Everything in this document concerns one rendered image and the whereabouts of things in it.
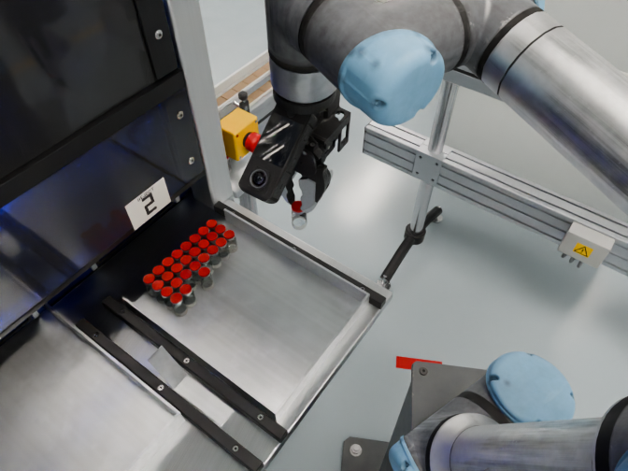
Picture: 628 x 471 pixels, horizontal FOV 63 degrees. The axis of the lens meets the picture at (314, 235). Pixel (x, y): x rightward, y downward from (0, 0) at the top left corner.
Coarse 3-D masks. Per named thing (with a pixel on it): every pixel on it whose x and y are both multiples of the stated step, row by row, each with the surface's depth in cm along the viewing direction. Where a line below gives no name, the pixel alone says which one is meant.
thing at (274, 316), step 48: (240, 240) 100; (240, 288) 93; (288, 288) 93; (336, 288) 93; (192, 336) 87; (240, 336) 87; (288, 336) 87; (336, 336) 83; (240, 384) 81; (288, 384) 81
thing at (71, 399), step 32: (64, 320) 85; (0, 352) 85; (32, 352) 85; (64, 352) 85; (96, 352) 85; (0, 384) 81; (32, 384) 81; (64, 384) 81; (96, 384) 81; (128, 384) 81; (0, 416) 78; (32, 416) 78; (64, 416) 78; (96, 416) 78; (128, 416) 78; (160, 416) 78; (0, 448) 75; (32, 448) 75; (64, 448) 75; (96, 448) 75; (128, 448) 75; (160, 448) 75
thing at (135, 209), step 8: (160, 184) 87; (144, 192) 85; (152, 192) 87; (160, 192) 88; (136, 200) 84; (160, 200) 89; (168, 200) 91; (128, 208) 84; (136, 208) 85; (144, 208) 87; (160, 208) 90; (136, 216) 86; (144, 216) 88; (136, 224) 87
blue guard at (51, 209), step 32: (128, 128) 76; (160, 128) 82; (192, 128) 88; (96, 160) 74; (128, 160) 79; (160, 160) 85; (32, 192) 68; (64, 192) 72; (96, 192) 77; (128, 192) 82; (0, 224) 66; (32, 224) 70; (64, 224) 75; (96, 224) 80; (128, 224) 86; (0, 256) 68; (32, 256) 72; (64, 256) 77; (0, 288) 70; (32, 288) 75; (0, 320) 73
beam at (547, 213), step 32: (384, 128) 174; (384, 160) 179; (416, 160) 170; (448, 160) 164; (480, 160) 164; (448, 192) 171; (480, 192) 162; (512, 192) 155; (544, 192) 156; (544, 224) 155; (608, 224) 146; (608, 256) 149
